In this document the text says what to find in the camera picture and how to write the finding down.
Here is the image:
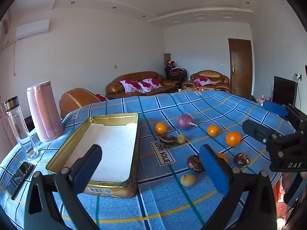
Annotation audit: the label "brown leather armchair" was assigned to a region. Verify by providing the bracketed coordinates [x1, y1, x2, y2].
[59, 88, 109, 118]
[182, 70, 232, 94]

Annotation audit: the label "blue checked tablecloth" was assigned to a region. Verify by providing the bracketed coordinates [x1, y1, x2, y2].
[0, 90, 296, 230]

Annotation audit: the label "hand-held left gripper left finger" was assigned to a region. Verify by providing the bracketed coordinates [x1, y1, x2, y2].
[23, 144, 103, 230]

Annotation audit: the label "brown leather sofa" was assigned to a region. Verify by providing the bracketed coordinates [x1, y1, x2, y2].
[106, 71, 181, 100]

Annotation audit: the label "purple beetroot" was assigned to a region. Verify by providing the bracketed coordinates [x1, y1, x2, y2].
[177, 114, 198, 130]

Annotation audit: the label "stacked dark chairs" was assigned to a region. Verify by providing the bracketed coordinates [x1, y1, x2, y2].
[164, 66, 188, 82]

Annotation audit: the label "black smartphone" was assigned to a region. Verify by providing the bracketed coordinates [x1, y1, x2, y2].
[5, 162, 33, 200]

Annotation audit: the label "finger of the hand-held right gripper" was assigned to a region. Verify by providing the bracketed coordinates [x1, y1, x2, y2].
[242, 120, 300, 145]
[262, 100, 307, 131]

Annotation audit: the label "coffee table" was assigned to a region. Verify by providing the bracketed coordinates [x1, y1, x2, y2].
[179, 87, 216, 93]

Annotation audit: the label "black television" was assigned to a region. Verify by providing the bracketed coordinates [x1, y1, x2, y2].
[272, 76, 298, 107]

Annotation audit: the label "white air conditioner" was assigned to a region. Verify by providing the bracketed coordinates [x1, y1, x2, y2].
[15, 19, 50, 40]

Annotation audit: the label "pink electric kettle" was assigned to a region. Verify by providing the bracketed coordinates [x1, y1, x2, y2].
[26, 81, 64, 142]

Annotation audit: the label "clear glass bottle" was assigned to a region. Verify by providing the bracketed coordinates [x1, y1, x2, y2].
[4, 96, 39, 161]

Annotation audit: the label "brown wooden door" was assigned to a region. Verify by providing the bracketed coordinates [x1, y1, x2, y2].
[228, 38, 253, 98]

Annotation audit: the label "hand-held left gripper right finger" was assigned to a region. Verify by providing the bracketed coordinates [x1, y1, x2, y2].
[199, 144, 278, 230]

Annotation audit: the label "gold metal tin box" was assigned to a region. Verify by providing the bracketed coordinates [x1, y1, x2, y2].
[45, 113, 141, 199]

